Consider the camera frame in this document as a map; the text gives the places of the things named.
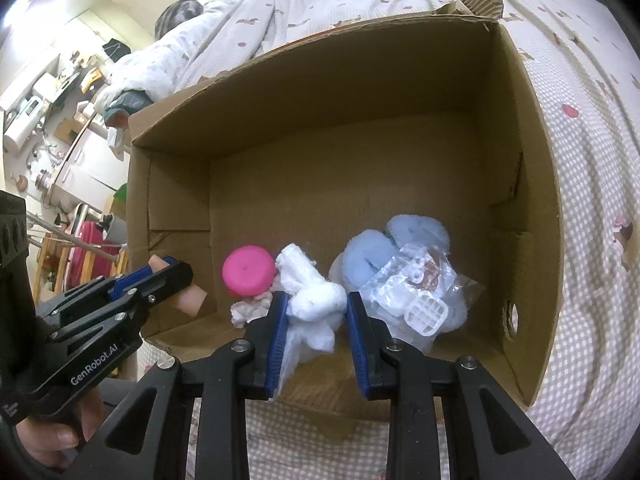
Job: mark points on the white cabinet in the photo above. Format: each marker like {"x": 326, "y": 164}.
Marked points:
{"x": 92, "y": 157}

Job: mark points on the small floral cloth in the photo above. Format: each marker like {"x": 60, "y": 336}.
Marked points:
{"x": 247, "y": 312}

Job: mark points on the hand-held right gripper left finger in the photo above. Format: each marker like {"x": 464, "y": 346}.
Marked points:
{"x": 277, "y": 340}

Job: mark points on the light blue fluffy plush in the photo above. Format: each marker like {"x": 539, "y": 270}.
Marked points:
{"x": 367, "y": 255}

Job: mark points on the grey bin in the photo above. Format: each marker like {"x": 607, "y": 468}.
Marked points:
{"x": 116, "y": 232}

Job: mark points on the green bin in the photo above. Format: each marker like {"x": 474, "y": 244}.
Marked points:
{"x": 120, "y": 194}

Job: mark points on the teal pillow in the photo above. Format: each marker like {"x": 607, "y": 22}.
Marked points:
{"x": 127, "y": 102}

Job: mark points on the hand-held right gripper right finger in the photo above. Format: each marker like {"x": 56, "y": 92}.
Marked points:
{"x": 357, "y": 340}

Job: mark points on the beige foam sponge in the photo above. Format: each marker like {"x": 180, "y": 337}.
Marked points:
{"x": 190, "y": 300}

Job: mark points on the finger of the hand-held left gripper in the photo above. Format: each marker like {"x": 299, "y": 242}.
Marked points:
{"x": 127, "y": 280}
{"x": 170, "y": 280}

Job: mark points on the black bag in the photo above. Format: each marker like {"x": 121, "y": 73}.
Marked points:
{"x": 117, "y": 49}

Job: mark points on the checked printed blanket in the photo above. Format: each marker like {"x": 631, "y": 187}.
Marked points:
{"x": 590, "y": 160}

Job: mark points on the white kitchen appliance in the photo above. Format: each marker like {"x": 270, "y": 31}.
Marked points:
{"x": 27, "y": 110}

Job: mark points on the pink suitcase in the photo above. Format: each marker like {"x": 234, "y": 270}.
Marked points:
{"x": 90, "y": 240}

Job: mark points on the grey striped pillow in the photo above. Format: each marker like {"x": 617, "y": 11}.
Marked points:
{"x": 175, "y": 12}

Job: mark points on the person's left hand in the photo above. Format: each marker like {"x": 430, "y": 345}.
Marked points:
{"x": 60, "y": 440}

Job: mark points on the brown cardboard box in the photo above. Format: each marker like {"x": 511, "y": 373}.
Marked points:
{"x": 350, "y": 160}

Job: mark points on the clear plastic packet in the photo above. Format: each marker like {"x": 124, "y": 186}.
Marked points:
{"x": 425, "y": 285}

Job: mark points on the white floral duvet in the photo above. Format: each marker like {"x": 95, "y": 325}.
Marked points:
{"x": 175, "y": 57}

